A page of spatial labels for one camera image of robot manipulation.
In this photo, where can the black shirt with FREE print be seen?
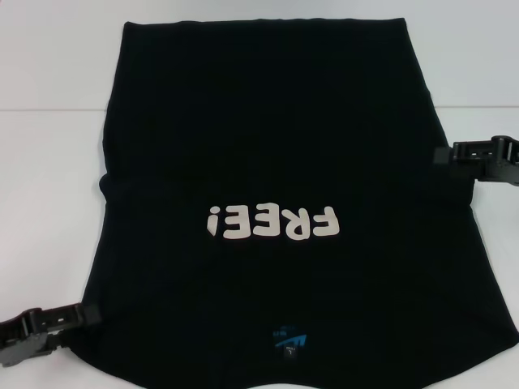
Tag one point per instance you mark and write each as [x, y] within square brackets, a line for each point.
[263, 121]

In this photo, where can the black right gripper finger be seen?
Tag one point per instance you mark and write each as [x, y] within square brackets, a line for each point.
[474, 150]
[503, 173]

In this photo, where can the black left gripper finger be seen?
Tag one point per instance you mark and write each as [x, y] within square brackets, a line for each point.
[61, 316]
[28, 346]

